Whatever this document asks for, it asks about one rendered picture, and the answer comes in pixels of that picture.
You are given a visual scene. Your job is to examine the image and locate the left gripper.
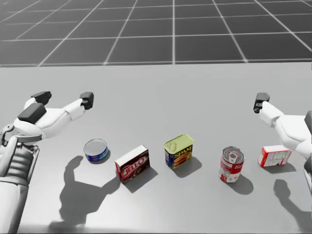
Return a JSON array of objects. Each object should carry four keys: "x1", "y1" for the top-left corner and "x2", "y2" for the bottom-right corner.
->
[{"x1": 13, "y1": 91, "x2": 95, "y2": 140}]

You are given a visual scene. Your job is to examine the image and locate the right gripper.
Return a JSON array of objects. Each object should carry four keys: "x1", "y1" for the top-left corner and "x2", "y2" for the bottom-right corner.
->
[{"x1": 253, "y1": 92, "x2": 312, "y2": 160}]

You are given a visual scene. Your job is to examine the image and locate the red and white carton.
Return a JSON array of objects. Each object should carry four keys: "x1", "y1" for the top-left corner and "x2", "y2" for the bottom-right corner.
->
[{"x1": 257, "y1": 144, "x2": 293, "y2": 168}]

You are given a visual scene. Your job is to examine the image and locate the blue flat can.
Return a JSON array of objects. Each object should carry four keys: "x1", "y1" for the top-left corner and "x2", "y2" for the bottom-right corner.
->
[{"x1": 83, "y1": 138, "x2": 109, "y2": 163}]

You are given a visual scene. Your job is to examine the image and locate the red and white can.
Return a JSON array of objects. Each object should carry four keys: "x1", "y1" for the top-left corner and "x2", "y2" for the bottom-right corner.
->
[{"x1": 218, "y1": 146, "x2": 245, "y2": 183}]

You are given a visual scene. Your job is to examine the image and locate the dark red carton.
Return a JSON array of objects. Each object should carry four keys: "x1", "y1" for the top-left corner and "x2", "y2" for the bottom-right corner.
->
[{"x1": 114, "y1": 145, "x2": 151, "y2": 185}]

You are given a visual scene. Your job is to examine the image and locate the green and blue rectangular can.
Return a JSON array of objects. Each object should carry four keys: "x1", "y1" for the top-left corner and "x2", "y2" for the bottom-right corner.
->
[{"x1": 163, "y1": 133, "x2": 195, "y2": 170}]

